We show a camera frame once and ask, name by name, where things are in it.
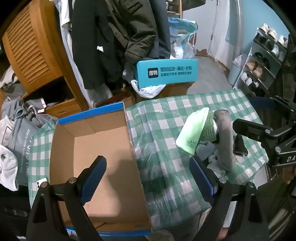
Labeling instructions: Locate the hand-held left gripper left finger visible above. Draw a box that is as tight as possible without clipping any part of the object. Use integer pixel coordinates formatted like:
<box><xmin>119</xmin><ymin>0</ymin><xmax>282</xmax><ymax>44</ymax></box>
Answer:
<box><xmin>26</xmin><ymin>155</ymin><xmax>108</xmax><ymax>241</ymax></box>

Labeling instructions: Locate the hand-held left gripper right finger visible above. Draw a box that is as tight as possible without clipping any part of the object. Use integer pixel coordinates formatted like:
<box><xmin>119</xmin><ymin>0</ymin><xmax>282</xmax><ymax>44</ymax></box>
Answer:
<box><xmin>189</xmin><ymin>156</ymin><xmax>270</xmax><ymax>241</ymax></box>

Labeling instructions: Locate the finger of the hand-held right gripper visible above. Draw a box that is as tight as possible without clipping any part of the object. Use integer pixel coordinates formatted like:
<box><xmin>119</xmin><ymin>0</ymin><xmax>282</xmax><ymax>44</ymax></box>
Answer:
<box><xmin>232</xmin><ymin>118</ymin><xmax>287</xmax><ymax>146</ymax></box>
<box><xmin>250</xmin><ymin>95</ymin><xmax>296</xmax><ymax>117</ymax></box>

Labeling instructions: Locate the black cloth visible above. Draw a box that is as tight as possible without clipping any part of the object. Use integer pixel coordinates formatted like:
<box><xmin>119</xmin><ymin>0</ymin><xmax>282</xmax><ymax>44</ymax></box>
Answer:
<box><xmin>233</xmin><ymin>134</ymin><xmax>248</xmax><ymax>156</ymax></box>

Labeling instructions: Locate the white patterned cloth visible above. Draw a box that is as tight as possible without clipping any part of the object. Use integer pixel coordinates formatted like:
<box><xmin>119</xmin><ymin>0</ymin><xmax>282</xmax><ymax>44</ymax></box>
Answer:
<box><xmin>207</xmin><ymin>148</ymin><xmax>228</xmax><ymax>176</ymax></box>

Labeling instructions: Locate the long grey sock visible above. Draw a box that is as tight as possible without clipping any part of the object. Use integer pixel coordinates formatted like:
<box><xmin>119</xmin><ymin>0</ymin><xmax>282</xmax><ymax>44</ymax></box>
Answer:
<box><xmin>213</xmin><ymin>109</ymin><xmax>236</xmax><ymax>171</ymax></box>

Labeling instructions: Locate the blue-rimmed cardboard box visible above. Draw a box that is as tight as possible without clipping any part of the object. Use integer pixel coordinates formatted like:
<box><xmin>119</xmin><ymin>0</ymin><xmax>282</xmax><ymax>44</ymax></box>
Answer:
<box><xmin>48</xmin><ymin>101</ymin><xmax>153</xmax><ymax>237</ymax></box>

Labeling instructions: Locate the bluish grey cloth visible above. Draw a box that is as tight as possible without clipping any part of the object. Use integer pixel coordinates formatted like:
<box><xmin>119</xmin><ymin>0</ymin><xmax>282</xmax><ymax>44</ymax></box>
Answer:
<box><xmin>196</xmin><ymin>141</ymin><xmax>216</xmax><ymax>160</ymax></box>

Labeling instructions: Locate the dark green knitted cloth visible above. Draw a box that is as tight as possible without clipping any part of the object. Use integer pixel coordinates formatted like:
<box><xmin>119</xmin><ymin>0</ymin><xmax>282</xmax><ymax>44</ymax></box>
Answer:
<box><xmin>200</xmin><ymin>111</ymin><xmax>219</xmax><ymax>142</ymax></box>

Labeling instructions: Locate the person's right forearm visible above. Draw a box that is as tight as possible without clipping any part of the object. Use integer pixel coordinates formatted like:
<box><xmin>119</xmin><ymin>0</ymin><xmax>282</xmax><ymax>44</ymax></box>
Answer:
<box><xmin>257</xmin><ymin>174</ymin><xmax>296</xmax><ymax>232</ymax></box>

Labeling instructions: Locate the person's right hand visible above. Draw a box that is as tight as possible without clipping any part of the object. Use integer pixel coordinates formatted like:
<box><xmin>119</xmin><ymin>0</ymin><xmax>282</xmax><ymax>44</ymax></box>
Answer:
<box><xmin>283</xmin><ymin>159</ymin><xmax>296</xmax><ymax>185</ymax></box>

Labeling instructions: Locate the group of assorted shoes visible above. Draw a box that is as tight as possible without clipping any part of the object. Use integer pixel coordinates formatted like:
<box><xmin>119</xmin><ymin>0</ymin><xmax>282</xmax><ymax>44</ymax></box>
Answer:
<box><xmin>240</xmin><ymin>23</ymin><xmax>288</xmax><ymax>96</ymax></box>

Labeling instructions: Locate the light blue bin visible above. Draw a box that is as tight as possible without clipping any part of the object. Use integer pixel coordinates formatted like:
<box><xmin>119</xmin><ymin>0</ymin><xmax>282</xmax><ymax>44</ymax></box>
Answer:
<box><xmin>228</xmin><ymin>54</ymin><xmax>249</xmax><ymax>88</ymax></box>

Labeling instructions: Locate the grey shoe rack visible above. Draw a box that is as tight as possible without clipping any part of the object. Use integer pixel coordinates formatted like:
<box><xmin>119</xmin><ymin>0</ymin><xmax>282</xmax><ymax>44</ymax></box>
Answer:
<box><xmin>232</xmin><ymin>27</ymin><xmax>289</xmax><ymax>98</ymax></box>

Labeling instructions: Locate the green checked tablecloth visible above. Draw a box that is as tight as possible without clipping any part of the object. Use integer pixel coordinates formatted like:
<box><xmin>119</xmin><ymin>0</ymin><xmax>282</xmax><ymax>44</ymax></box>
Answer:
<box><xmin>28</xmin><ymin>89</ymin><xmax>270</xmax><ymax>232</ymax></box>

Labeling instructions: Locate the small brown cardboard box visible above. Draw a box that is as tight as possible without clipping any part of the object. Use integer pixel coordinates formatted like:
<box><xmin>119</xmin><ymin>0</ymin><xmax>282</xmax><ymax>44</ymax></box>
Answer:
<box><xmin>96</xmin><ymin>89</ymin><xmax>136</xmax><ymax>109</ymax></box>

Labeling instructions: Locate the white door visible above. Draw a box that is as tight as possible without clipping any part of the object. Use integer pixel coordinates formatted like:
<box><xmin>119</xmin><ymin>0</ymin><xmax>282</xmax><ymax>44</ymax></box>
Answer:
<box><xmin>208</xmin><ymin>0</ymin><xmax>244</xmax><ymax>62</ymax></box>

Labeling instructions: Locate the white towel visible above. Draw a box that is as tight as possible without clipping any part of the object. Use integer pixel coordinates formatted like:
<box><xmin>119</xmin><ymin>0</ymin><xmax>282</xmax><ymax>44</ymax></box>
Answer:
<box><xmin>0</xmin><ymin>145</ymin><xmax>19</xmax><ymax>192</ymax></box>

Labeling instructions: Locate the clear plastic bag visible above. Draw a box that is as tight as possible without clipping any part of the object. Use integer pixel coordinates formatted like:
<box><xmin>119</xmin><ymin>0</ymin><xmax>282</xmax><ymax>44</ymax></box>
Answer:
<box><xmin>183</xmin><ymin>32</ymin><xmax>197</xmax><ymax>59</ymax></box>

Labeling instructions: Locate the teal printed box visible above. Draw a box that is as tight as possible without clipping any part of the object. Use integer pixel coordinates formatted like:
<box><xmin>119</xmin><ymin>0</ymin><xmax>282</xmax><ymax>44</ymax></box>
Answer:
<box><xmin>136</xmin><ymin>58</ymin><xmax>199</xmax><ymax>88</ymax></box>

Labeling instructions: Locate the white plastic bag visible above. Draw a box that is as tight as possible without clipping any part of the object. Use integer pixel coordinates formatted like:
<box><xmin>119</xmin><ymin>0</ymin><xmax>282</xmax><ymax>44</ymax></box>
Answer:
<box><xmin>131</xmin><ymin>79</ymin><xmax>167</xmax><ymax>99</ymax></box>

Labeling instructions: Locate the pile of grey clothes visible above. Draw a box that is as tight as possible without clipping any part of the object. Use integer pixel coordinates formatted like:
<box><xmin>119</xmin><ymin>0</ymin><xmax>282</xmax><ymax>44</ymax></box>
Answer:
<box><xmin>0</xmin><ymin>66</ymin><xmax>58</xmax><ymax>130</ymax></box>

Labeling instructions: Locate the blue plastic bag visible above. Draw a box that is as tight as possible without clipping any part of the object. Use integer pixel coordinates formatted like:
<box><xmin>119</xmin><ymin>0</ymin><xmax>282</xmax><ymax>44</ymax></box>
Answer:
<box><xmin>168</xmin><ymin>17</ymin><xmax>199</xmax><ymax>58</ymax></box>

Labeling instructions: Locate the dark navy hanging garment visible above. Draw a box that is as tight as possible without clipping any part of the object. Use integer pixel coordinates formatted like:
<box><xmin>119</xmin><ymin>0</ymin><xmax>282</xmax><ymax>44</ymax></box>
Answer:
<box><xmin>150</xmin><ymin>0</ymin><xmax>172</xmax><ymax>59</ymax></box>

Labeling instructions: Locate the black hanging jacket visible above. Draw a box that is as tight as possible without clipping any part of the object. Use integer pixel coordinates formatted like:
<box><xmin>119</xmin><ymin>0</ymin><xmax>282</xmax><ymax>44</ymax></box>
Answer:
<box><xmin>72</xmin><ymin>0</ymin><xmax>126</xmax><ymax>90</ymax></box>

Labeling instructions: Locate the wooden slatted cabinet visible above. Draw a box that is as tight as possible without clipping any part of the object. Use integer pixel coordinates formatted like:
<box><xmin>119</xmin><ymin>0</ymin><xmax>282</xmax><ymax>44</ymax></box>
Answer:
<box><xmin>2</xmin><ymin>0</ymin><xmax>90</xmax><ymax>118</ymax></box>

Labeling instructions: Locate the olive hanging jacket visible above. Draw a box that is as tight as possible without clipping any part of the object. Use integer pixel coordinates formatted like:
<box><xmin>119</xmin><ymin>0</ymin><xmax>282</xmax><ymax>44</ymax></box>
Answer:
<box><xmin>105</xmin><ymin>0</ymin><xmax>160</xmax><ymax>64</ymax></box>

